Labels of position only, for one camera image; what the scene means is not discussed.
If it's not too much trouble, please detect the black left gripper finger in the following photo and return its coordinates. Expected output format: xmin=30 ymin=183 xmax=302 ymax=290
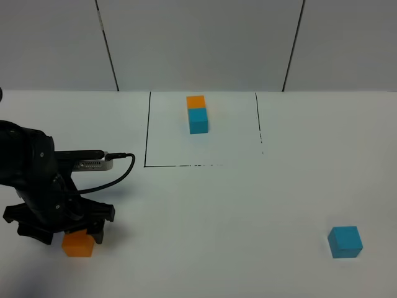
xmin=17 ymin=223 xmax=53 ymax=245
xmin=86 ymin=220 xmax=104 ymax=245

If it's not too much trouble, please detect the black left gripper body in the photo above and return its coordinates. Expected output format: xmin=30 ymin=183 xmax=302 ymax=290
xmin=3 ymin=170 xmax=115 ymax=233

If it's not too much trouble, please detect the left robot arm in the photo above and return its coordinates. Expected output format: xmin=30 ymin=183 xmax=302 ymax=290
xmin=1 ymin=120 xmax=115 ymax=245

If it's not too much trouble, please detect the blue template block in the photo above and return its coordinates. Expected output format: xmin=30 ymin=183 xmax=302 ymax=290
xmin=188 ymin=108 xmax=208 ymax=134

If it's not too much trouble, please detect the orange template block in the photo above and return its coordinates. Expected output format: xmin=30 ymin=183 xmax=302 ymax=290
xmin=186 ymin=95 xmax=206 ymax=110

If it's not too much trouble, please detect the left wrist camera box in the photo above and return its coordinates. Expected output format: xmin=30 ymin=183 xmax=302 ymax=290
xmin=55 ymin=150 xmax=114 ymax=171

